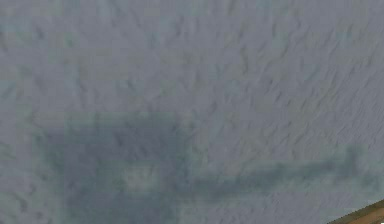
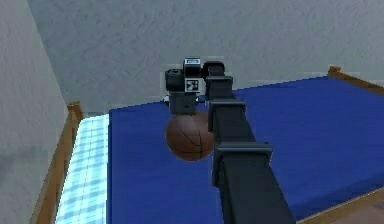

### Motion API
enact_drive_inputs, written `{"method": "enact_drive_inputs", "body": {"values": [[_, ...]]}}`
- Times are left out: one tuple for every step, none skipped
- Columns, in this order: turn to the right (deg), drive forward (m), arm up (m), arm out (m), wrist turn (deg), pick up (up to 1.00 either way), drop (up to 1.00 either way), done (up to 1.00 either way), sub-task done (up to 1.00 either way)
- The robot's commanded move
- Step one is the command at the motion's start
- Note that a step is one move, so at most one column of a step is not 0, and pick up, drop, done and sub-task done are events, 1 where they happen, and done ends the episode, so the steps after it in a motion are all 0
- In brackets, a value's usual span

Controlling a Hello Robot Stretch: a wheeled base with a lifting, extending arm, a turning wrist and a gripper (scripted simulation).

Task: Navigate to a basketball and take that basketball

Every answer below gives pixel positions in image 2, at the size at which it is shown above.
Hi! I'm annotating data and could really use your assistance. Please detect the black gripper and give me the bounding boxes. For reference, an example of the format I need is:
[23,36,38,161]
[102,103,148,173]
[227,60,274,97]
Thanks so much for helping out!
[164,68,198,117]

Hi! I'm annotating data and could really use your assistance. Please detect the brown basketball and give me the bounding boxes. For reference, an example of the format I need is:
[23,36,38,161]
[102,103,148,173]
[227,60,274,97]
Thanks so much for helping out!
[165,111,216,163]

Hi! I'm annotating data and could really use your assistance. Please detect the wooden bed with blue blanket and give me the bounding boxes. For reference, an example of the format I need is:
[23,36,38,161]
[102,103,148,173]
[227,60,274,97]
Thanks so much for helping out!
[30,65,384,224]

